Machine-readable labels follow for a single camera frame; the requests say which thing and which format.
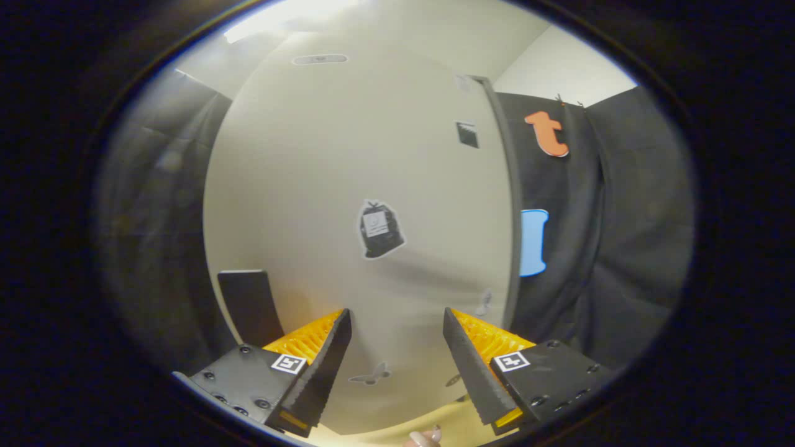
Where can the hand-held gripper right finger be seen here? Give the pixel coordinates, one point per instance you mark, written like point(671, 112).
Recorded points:
point(466, 360)

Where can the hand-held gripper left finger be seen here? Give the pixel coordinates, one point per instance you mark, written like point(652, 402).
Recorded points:
point(329, 354)

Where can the grey shoe cabinet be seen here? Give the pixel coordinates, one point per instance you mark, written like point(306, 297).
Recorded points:
point(510, 186)

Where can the white shoe cabinet door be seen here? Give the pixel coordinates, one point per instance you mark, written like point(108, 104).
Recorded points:
point(323, 155)

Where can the black backdrop cloth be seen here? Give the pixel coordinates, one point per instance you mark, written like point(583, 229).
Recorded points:
point(621, 236)

